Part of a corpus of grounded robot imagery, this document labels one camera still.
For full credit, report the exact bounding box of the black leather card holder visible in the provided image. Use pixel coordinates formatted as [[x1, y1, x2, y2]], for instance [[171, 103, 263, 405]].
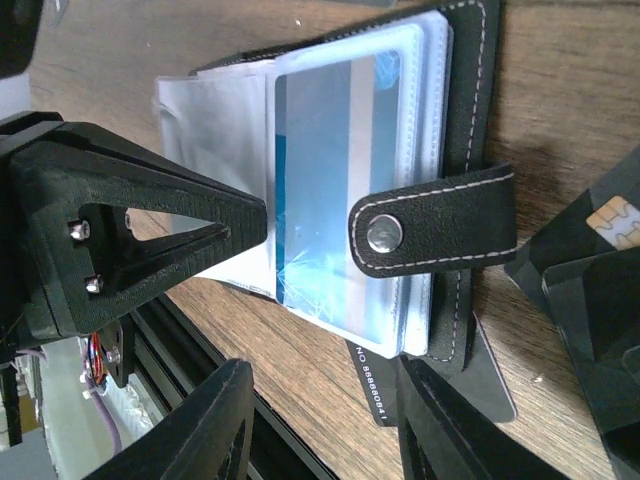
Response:
[[156, 1, 517, 375]]

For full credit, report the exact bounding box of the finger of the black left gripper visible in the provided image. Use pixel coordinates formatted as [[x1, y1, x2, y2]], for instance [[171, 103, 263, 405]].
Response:
[[9, 119, 267, 338]]

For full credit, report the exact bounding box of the black front frame rail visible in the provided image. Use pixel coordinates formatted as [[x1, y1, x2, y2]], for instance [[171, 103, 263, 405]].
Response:
[[121, 295, 336, 479]]

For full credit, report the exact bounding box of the blue card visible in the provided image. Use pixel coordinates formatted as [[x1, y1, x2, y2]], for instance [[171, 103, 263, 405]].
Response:
[[275, 50, 415, 356]]

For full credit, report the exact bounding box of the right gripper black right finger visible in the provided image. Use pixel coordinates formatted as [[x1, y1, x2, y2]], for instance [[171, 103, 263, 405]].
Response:
[[396, 357, 571, 480]]

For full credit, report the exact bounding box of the black vip card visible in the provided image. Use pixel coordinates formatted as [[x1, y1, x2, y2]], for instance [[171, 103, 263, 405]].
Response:
[[347, 318, 517, 427], [505, 150, 639, 479]]

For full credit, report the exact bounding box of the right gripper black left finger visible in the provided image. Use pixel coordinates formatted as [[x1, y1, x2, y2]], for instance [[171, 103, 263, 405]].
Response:
[[87, 359, 254, 480]]

